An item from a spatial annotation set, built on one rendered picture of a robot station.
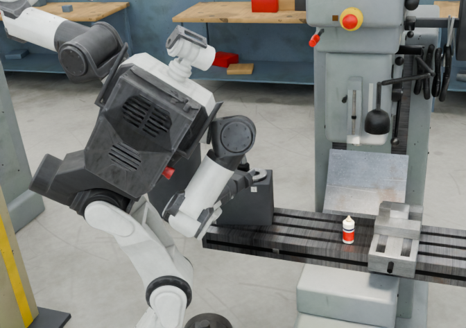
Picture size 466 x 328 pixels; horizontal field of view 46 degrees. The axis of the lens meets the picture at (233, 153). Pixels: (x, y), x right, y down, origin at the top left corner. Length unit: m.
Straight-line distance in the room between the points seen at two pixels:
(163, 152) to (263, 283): 2.06
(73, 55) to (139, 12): 5.51
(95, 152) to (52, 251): 2.51
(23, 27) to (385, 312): 1.43
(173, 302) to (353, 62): 0.90
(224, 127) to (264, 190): 0.72
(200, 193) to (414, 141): 1.11
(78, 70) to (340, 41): 0.75
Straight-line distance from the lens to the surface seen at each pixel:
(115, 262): 3.64
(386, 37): 1.67
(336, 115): 1.81
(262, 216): 2.14
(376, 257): 1.92
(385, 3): 1.55
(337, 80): 1.77
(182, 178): 3.76
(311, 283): 2.02
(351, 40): 1.68
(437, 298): 3.30
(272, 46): 6.40
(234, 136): 1.40
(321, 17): 1.58
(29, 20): 1.57
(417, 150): 2.35
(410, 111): 2.28
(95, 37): 1.47
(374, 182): 2.36
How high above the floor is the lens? 2.13
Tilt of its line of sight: 27 degrees down
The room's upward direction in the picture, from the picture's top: 5 degrees counter-clockwise
